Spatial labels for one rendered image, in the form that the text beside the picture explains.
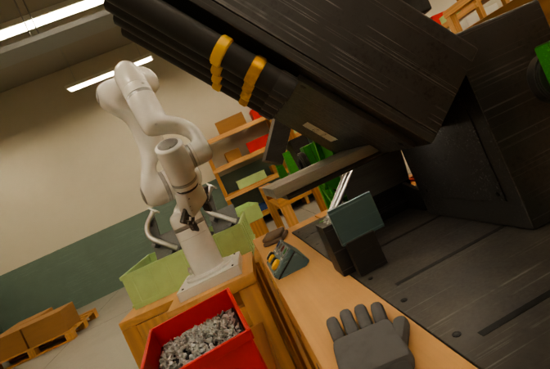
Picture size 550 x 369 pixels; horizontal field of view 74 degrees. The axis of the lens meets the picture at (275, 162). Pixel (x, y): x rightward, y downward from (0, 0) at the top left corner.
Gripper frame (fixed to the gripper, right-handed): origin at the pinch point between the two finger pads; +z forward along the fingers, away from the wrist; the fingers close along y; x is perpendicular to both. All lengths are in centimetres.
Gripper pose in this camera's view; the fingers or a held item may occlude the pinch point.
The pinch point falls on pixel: (200, 218)
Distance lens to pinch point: 129.7
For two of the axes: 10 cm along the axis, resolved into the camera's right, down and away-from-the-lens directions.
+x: 9.2, 0.7, -3.9
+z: 1.9, 7.8, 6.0
